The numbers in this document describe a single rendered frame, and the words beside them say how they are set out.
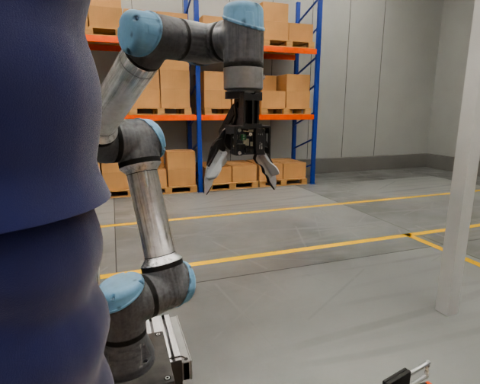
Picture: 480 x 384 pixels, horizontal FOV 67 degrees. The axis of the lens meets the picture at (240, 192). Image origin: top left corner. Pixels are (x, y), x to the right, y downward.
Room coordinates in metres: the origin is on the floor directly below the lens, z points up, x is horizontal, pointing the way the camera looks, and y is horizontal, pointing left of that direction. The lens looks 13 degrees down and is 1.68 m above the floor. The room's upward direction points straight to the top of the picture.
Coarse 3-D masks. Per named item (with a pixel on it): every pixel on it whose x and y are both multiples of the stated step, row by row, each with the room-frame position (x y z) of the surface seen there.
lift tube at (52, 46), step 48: (0, 0) 0.27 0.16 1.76; (48, 0) 0.30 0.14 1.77; (0, 48) 0.26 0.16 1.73; (48, 48) 0.29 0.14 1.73; (0, 96) 0.25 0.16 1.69; (48, 96) 0.28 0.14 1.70; (96, 96) 0.34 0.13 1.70; (0, 144) 0.25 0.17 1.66; (48, 144) 0.28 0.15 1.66; (96, 144) 0.35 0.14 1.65; (0, 192) 0.25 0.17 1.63; (48, 192) 0.28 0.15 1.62; (96, 192) 0.33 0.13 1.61
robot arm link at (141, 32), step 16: (128, 16) 0.65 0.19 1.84; (144, 16) 0.65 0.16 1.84; (160, 16) 0.68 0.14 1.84; (128, 32) 0.66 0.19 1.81; (144, 32) 0.64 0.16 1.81; (160, 32) 0.66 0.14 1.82; (176, 32) 0.69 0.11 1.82; (128, 48) 0.66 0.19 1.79; (144, 48) 0.66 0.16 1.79; (160, 48) 0.68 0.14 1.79; (176, 48) 0.70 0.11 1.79; (128, 64) 0.71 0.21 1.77; (144, 64) 0.70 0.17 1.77; (160, 64) 0.72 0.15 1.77; (112, 80) 0.75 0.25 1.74; (128, 80) 0.73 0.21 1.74; (144, 80) 0.74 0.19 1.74; (112, 96) 0.76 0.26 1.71; (128, 96) 0.76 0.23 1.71; (112, 112) 0.79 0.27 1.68; (128, 112) 0.83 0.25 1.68; (112, 128) 0.84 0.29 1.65; (112, 144) 0.91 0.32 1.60; (112, 160) 0.94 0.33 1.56
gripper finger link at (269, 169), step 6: (258, 156) 0.74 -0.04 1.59; (264, 156) 0.72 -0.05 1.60; (258, 162) 0.74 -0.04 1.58; (264, 162) 0.74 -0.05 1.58; (270, 162) 0.72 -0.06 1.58; (264, 168) 0.75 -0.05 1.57; (270, 168) 0.73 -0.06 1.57; (276, 168) 0.71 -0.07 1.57; (270, 174) 0.75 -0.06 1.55; (276, 174) 0.73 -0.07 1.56; (270, 180) 0.75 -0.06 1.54; (276, 180) 0.75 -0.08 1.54; (270, 186) 0.76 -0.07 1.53
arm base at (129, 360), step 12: (144, 336) 0.83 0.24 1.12; (108, 348) 0.78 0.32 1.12; (120, 348) 0.78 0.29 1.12; (132, 348) 0.79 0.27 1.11; (144, 348) 0.82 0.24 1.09; (108, 360) 0.78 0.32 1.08; (120, 360) 0.77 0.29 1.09; (132, 360) 0.78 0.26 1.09; (144, 360) 0.82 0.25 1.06; (120, 372) 0.77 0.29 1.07; (132, 372) 0.77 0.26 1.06; (144, 372) 0.79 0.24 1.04
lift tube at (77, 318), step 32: (64, 224) 0.30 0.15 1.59; (96, 224) 0.36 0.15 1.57; (0, 256) 0.25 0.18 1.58; (32, 256) 0.27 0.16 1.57; (64, 256) 0.29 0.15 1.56; (96, 256) 0.34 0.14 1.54; (0, 288) 0.25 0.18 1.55; (32, 288) 0.26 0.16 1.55; (64, 288) 0.29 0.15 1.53; (96, 288) 0.36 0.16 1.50; (0, 320) 0.26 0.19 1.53; (32, 320) 0.27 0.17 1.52; (64, 320) 0.30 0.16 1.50; (96, 320) 0.33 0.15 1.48; (0, 352) 0.25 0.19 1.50; (32, 352) 0.27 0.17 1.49; (64, 352) 0.29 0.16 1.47; (96, 352) 0.32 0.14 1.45
